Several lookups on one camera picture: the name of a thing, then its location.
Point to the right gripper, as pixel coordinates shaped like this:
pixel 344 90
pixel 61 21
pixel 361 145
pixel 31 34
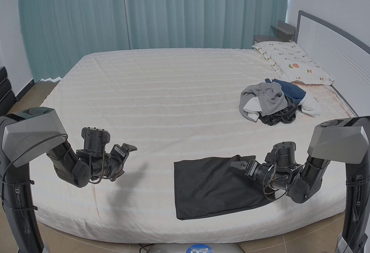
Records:
pixel 252 169

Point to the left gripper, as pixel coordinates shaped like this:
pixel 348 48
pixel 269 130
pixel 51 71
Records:
pixel 119 157

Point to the black T-shirt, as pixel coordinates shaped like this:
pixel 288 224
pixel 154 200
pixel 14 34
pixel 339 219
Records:
pixel 214 188

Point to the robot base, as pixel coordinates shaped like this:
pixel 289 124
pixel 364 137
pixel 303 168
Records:
pixel 193 248

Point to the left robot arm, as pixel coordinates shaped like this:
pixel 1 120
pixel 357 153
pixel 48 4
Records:
pixel 26 136

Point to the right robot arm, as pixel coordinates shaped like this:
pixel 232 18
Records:
pixel 335 144

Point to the bed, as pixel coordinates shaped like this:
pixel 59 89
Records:
pixel 159 95

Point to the pile of clothes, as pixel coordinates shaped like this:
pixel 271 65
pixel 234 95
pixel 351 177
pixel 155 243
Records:
pixel 274 101

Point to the white printed pillow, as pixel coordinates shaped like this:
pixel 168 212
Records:
pixel 292 62

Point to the black chest of drawers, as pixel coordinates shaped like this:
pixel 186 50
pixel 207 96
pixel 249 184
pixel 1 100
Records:
pixel 5 89

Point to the grey bedside table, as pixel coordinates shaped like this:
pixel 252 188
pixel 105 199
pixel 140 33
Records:
pixel 281 30

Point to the blue-green curtain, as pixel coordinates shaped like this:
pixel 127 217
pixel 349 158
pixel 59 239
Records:
pixel 208 0
pixel 75 14

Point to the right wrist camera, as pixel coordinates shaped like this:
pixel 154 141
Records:
pixel 269 157

